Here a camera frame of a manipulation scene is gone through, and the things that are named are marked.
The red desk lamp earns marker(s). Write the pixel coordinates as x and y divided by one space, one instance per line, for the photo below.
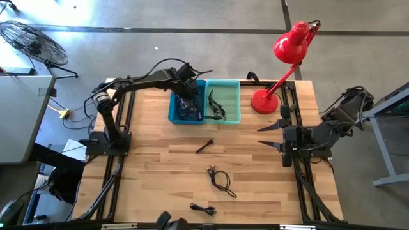
264 101

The grey table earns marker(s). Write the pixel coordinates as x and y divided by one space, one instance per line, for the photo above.
22 118

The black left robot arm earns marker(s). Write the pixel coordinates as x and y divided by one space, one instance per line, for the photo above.
143 81

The black floor fan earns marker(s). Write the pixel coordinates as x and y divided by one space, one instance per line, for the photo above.
33 43

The white paper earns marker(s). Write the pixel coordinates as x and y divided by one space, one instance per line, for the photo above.
75 150

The black computer mouse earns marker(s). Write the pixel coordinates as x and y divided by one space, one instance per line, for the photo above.
11 212

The teal plastic bin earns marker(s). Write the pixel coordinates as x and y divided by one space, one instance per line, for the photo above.
231 102

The yellow power plug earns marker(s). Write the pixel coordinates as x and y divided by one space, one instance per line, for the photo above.
65 114

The blue plastic bin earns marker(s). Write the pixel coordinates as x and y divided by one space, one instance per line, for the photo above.
172 111

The grey metal table frame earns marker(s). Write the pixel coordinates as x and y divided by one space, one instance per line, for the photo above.
381 147

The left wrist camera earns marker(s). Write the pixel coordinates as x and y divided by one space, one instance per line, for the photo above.
186 72

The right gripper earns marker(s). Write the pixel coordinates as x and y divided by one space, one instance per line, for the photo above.
287 153

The white metal bracket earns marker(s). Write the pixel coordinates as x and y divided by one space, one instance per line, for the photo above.
118 226
297 227

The black metal table frame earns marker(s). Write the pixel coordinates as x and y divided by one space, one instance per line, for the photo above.
108 188

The black rounded object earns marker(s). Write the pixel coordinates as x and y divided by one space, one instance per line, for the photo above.
172 223

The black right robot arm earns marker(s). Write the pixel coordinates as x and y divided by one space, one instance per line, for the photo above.
338 118

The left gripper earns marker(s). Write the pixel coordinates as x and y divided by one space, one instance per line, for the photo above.
187 87

